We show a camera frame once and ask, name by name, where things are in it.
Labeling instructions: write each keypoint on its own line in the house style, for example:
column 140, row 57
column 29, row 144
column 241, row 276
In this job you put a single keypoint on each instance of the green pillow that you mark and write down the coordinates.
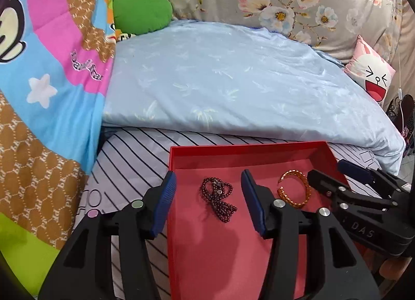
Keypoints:
column 139, row 11

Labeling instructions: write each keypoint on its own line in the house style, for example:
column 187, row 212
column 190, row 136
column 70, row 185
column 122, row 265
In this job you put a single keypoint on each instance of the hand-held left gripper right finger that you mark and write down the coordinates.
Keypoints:
column 254, row 203

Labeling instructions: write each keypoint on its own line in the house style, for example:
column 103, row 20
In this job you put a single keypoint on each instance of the colourful cartoon blanket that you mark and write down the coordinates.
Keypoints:
column 48, row 60

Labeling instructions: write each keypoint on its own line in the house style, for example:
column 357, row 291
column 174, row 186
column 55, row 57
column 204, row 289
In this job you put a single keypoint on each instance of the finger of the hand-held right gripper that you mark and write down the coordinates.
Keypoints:
column 327, row 183
column 355, row 169

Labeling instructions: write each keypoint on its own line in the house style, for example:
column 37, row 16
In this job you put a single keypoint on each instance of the red cardboard box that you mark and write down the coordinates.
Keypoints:
column 210, row 254

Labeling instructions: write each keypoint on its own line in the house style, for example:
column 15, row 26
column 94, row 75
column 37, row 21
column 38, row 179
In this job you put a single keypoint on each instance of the pink bunny cushion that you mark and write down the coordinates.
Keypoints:
column 369, row 70

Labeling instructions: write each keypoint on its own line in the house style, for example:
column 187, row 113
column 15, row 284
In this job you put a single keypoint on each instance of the dark metal chair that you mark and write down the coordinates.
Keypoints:
column 408, row 109

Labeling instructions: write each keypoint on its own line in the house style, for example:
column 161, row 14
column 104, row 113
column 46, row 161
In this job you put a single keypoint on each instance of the light blue quilt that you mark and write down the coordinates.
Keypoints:
column 227, row 86

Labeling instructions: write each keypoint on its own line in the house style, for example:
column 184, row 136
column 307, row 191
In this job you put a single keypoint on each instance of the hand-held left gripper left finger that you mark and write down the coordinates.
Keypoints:
column 165, row 199

